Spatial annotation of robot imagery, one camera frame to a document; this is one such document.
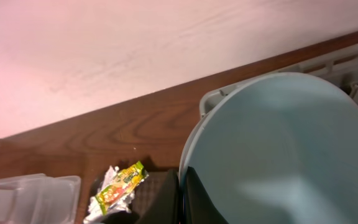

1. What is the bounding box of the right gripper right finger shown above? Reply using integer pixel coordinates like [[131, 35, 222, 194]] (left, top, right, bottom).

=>
[[183, 167, 228, 224]]

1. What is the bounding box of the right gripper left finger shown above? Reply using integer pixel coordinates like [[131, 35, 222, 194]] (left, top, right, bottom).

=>
[[101, 169, 180, 224]]

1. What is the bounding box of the green yellow snack wrapper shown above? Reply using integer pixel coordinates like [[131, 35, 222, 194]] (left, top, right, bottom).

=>
[[95, 161, 149, 215]]

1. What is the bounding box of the white tissue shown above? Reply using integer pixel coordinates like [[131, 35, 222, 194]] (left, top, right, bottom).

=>
[[83, 164, 142, 224]]

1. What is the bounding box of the light blue small bowl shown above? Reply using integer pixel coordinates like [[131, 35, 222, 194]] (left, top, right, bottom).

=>
[[179, 73, 358, 223]]

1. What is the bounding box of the grey dishwasher rack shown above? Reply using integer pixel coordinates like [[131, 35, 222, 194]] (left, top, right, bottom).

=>
[[199, 37, 358, 134]]

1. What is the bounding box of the dark brown serving tray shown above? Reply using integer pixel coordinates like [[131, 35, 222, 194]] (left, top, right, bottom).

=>
[[88, 167, 180, 224]]

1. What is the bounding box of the clear plastic bin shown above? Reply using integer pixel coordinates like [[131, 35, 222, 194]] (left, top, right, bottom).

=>
[[0, 174, 81, 224]]

